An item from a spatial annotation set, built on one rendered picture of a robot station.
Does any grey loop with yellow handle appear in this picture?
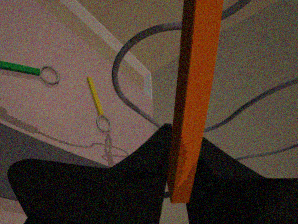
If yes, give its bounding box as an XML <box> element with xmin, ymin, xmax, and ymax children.
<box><xmin>86</xmin><ymin>76</ymin><xmax>112</xmax><ymax>132</ymax></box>

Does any orange handle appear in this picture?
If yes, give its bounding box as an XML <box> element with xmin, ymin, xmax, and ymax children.
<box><xmin>168</xmin><ymin>0</ymin><xmax>223</xmax><ymax>204</ymax></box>

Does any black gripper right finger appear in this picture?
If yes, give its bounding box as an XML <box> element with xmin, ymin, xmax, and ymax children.
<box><xmin>186</xmin><ymin>137</ymin><xmax>298</xmax><ymax>224</ymax></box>

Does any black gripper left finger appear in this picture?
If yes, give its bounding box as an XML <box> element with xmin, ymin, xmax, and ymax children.
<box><xmin>8</xmin><ymin>124</ymin><xmax>173</xmax><ymax>224</ymax></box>

